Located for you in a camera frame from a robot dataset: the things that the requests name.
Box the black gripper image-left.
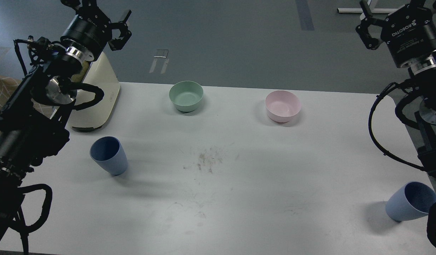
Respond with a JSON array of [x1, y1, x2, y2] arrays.
[[60, 0, 132, 61]]

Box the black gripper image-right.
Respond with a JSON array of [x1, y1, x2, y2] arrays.
[[356, 0, 436, 68]]

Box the light blue cup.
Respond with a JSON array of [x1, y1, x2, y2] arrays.
[[385, 181, 436, 222]]

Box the white table leg base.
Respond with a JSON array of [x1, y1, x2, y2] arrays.
[[336, 0, 398, 14]]

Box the cream toaster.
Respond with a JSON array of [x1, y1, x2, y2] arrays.
[[68, 51, 121, 133]]

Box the toast slice front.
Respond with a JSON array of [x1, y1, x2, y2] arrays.
[[70, 61, 90, 83]]

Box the pink bowl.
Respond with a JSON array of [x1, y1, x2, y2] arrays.
[[264, 90, 302, 123]]

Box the green bowl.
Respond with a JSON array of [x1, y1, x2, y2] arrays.
[[168, 81, 204, 113]]

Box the beige checkered cloth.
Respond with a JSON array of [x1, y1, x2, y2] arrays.
[[0, 75, 54, 134]]

